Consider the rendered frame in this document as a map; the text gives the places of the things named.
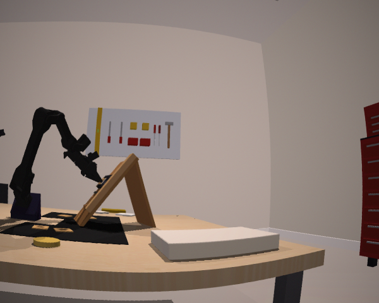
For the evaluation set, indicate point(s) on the yellow flat disc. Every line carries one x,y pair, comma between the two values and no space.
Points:
46,242

